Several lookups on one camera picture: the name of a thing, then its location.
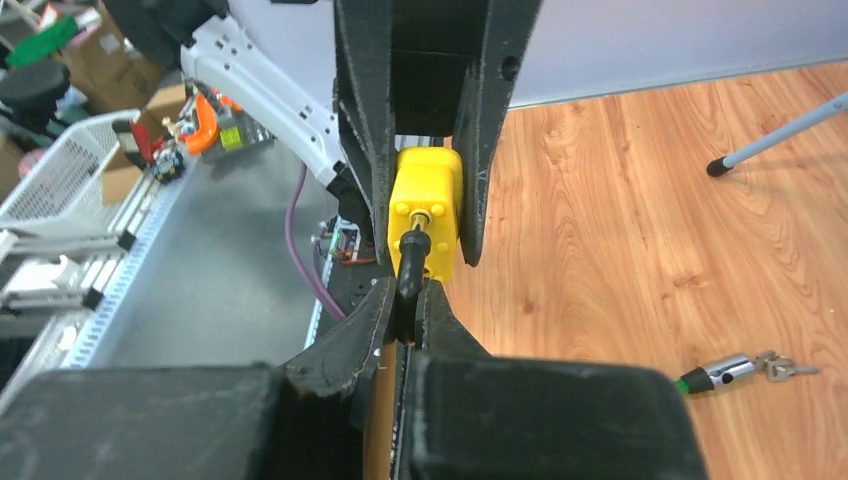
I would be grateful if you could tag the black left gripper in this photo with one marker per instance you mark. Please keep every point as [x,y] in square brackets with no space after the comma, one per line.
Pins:
[447,61]

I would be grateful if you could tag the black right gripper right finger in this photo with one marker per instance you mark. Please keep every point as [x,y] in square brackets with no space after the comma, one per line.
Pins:
[474,415]

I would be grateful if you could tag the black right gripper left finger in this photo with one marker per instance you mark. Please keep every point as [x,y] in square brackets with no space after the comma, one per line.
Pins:
[324,414]

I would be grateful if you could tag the yellow padlock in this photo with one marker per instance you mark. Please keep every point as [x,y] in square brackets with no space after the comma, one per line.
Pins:
[422,233]

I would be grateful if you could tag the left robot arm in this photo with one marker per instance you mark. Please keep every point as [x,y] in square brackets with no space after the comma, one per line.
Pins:
[207,43]

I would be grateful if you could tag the orange clamp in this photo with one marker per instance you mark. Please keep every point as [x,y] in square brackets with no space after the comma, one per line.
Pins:
[203,127]

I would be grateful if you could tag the grey music stand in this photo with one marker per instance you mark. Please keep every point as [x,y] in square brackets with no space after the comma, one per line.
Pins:
[720,166]

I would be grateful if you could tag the green cable lock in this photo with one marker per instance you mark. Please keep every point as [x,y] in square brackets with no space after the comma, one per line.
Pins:
[719,373]

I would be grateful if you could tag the cable lock keys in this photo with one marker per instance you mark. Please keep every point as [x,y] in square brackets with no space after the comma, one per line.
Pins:
[779,368]

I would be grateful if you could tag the white wire basket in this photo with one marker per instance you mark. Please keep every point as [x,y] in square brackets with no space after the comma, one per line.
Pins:
[63,194]

